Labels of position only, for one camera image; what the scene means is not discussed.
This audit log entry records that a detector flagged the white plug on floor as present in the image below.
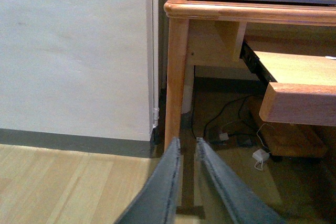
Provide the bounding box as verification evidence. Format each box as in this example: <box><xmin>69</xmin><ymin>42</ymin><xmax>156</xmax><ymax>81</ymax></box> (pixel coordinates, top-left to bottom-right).
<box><xmin>219</xmin><ymin>132</ymin><xmax>229</xmax><ymax>141</ymax></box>

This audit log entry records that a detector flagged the wooden desk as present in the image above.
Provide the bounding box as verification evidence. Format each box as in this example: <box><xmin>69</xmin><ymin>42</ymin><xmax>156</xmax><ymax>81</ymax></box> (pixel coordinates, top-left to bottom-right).
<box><xmin>164</xmin><ymin>0</ymin><xmax>335</xmax><ymax>147</ymax></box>

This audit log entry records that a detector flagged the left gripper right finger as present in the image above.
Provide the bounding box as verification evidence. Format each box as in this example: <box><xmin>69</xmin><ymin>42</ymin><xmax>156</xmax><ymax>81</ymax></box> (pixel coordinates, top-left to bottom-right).
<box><xmin>197</xmin><ymin>138</ymin><xmax>286</xmax><ymax>223</ymax></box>

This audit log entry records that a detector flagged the white wall pipe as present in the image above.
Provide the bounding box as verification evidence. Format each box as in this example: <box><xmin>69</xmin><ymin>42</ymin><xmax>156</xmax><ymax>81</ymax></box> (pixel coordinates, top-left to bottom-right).
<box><xmin>152</xmin><ymin>0</ymin><xmax>160</xmax><ymax>128</ymax></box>

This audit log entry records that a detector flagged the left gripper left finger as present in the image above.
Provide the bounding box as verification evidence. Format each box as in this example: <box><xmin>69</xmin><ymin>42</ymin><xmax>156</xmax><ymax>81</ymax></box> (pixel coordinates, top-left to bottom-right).
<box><xmin>115</xmin><ymin>137</ymin><xmax>181</xmax><ymax>223</ymax></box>

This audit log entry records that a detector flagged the white floor cable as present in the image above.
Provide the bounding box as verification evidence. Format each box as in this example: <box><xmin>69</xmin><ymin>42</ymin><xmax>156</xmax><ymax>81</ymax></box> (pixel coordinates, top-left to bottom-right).
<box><xmin>253</xmin><ymin>123</ymin><xmax>275</xmax><ymax>172</ymax></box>

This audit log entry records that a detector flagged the white power adapter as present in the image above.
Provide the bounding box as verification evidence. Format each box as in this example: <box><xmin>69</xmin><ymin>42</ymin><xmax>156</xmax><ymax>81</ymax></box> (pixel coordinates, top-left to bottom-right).
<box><xmin>252</xmin><ymin>149</ymin><xmax>269</xmax><ymax>163</ymax></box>

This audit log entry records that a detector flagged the black drawer slide rail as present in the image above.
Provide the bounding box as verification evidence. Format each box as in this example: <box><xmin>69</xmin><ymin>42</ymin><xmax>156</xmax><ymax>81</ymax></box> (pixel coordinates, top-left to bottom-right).
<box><xmin>239</xmin><ymin>40</ymin><xmax>277</xmax><ymax>86</ymax></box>

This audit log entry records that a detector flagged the black floor cable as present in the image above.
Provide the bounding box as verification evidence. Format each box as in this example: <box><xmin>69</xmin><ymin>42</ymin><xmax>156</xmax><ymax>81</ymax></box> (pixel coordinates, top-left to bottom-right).
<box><xmin>191</xmin><ymin>94</ymin><xmax>259</xmax><ymax>146</ymax></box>

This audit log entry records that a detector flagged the wooden rolling cabinet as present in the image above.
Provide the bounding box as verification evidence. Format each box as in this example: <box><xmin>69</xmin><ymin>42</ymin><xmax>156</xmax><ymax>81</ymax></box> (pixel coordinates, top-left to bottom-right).
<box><xmin>247</xmin><ymin>97</ymin><xmax>328</xmax><ymax>162</ymax></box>

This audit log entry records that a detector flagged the wooden keyboard drawer tray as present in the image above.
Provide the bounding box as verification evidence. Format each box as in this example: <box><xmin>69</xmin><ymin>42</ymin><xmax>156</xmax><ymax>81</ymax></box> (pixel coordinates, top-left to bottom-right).
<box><xmin>247</xmin><ymin>40</ymin><xmax>335</xmax><ymax>126</ymax></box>

